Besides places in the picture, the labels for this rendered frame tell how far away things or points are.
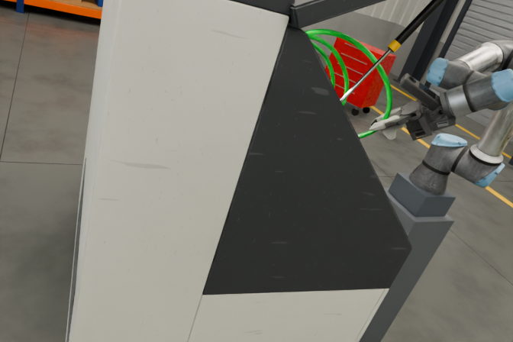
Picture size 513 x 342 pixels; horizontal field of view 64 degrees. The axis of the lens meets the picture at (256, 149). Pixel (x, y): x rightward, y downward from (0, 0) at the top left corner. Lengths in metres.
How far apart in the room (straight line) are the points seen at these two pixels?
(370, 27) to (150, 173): 9.14
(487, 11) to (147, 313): 8.19
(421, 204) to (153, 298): 1.14
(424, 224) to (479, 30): 7.09
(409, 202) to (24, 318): 1.64
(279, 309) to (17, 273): 1.35
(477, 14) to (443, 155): 7.15
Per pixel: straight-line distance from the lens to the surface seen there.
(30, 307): 2.07
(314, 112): 0.84
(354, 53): 5.60
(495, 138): 1.70
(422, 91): 1.14
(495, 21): 8.57
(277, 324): 1.25
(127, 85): 0.73
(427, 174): 1.80
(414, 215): 1.81
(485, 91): 1.13
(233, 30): 0.73
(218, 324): 1.17
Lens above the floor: 1.55
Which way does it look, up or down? 25 degrees down
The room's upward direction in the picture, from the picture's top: 18 degrees clockwise
